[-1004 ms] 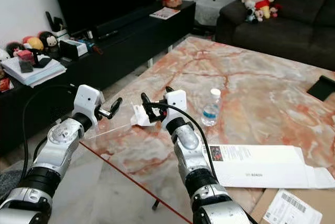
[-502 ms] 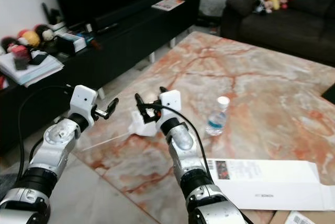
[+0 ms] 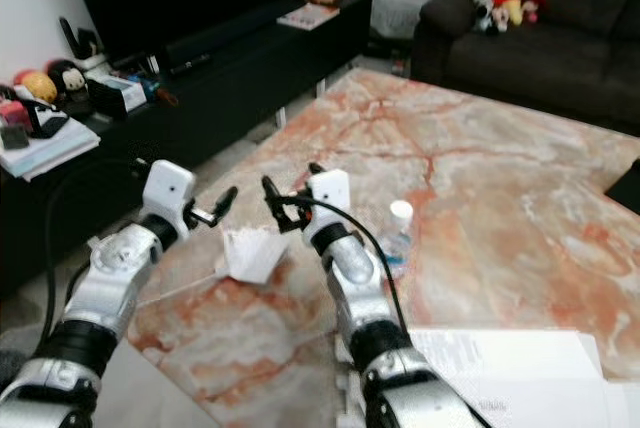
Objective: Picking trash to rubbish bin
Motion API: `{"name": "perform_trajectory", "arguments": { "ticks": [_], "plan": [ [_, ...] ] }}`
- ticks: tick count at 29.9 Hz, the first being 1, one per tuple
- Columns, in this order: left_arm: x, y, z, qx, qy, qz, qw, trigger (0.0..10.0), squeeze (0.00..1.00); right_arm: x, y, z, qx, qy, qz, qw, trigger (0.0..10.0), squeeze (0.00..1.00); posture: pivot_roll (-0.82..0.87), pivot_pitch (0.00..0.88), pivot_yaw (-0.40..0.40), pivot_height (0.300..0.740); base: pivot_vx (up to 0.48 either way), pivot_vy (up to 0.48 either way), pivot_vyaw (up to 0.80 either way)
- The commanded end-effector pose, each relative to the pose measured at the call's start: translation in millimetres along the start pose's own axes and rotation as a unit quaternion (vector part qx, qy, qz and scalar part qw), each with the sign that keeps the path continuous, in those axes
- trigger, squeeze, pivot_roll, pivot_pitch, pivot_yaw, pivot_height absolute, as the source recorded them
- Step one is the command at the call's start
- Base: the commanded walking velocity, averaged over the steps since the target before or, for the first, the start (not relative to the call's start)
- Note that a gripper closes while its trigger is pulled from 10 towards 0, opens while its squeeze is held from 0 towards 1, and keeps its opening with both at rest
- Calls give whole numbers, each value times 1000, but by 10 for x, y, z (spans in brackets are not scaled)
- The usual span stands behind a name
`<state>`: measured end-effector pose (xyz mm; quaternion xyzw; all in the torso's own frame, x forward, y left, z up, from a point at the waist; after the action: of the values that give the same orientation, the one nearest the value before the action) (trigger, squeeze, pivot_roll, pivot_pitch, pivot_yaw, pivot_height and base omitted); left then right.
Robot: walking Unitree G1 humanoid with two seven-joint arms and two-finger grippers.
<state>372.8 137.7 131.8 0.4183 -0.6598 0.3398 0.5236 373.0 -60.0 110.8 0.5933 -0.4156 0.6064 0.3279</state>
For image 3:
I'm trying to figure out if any small white folded carton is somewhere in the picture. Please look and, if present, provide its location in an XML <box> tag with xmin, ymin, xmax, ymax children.
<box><xmin>222</xmin><ymin>227</ymin><xmax>290</xmax><ymax>285</ymax></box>

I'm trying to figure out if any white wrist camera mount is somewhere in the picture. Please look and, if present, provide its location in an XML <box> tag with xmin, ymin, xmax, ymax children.
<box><xmin>143</xmin><ymin>160</ymin><xmax>197</xmax><ymax>239</ymax></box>
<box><xmin>305</xmin><ymin>169</ymin><xmax>353</xmax><ymax>232</ymax></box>

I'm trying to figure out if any stack of white papers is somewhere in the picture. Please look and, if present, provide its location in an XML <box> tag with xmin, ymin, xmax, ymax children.
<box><xmin>0</xmin><ymin>113</ymin><xmax>103</xmax><ymax>181</ymax></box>

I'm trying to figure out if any black and white box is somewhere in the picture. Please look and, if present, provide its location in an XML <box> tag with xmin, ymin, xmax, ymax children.
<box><xmin>88</xmin><ymin>76</ymin><xmax>149</xmax><ymax>117</ymax></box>

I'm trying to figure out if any dark grey sofa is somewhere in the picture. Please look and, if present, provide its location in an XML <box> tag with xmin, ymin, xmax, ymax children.
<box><xmin>410</xmin><ymin>0</ymin><xmax>640</xmax><ymax>121</ymax></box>

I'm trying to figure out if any white lace covered bin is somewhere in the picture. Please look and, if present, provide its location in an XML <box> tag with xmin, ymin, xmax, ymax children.
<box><xmin>370</xmin><ymin>0</ymin><xmax>423</xmax><ymax>41</ymax></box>

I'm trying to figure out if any black haired doll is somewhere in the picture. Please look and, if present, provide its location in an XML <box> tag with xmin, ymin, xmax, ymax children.
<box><xmin>52</xmin><ymin>60</ymin><xmax>93</xmax><ymax>107</ymax></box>

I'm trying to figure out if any small black white plush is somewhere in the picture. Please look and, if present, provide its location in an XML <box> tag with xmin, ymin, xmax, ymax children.
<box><xmin>473</xmin><ymin>3</ymin><xmax>498</xmax><ymax>33</ymax></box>

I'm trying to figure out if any white and red book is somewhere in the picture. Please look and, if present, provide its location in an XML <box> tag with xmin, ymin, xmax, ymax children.
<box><xmin>276</xmin><ymin>3</ymin><xmax>341</xmax><ymax>31</ymax></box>

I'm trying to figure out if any black TV cabinet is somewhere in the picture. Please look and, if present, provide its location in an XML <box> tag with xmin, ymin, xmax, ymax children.
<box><xmin>0</xmin><ymin>0</ymin><xmax>373</xmax><ymax>299</ymax></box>

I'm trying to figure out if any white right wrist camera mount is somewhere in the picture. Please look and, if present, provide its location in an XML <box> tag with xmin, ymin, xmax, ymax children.
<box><xmin>305</xmin><ymin>169</ymin><xmax>353</xmax><ymax>232</ymax></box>

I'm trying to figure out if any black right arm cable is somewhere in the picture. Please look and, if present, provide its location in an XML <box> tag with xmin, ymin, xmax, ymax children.
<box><xmin>298</xmin><ymin>194</ymin><xmax>411</xmax><ymax>337</ymax></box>

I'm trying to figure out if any black wallet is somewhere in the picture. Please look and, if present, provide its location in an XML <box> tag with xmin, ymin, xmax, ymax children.
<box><xmin>605</xmin><ymin>158</ymin><xmax>640</xmax><ymax>215</ymax></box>

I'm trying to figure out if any black desk stand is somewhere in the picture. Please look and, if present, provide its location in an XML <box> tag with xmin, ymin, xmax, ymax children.
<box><xmin>58</xmin><ymin>16</ymin><xmax>103</xmax><ymax>61</ymax></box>

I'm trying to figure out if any black remote control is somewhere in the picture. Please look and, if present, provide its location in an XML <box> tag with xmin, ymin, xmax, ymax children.
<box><xmin>168</xmin><ymin>54</ymin><xmax>213</xmax><ymax>76</ymax></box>

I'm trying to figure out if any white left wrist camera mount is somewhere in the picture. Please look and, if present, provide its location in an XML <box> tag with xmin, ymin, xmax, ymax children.
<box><xmin>143</xmin><ymin>160</ymin><xmax>197</xmax><ymax>239</ymax></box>

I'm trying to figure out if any long white flattened carton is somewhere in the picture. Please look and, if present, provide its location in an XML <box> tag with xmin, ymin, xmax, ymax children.
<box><xmin>345</xmin><ymin>328</ymin><xmax>633</xmax><ymax>428</ymax></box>

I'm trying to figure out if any yellow headed doll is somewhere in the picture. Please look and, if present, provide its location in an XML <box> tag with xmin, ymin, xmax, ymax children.
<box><xmin>20</xmin><ymin>71</ymin><xmax>58</xmax><ymax>105</ymax></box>

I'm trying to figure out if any clear plastic water bottle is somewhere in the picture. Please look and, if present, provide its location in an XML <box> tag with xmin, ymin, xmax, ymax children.
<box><xmin>380</xmin><ymin>199</ymin><xmax>417</xmax><ymax>280</ymax></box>

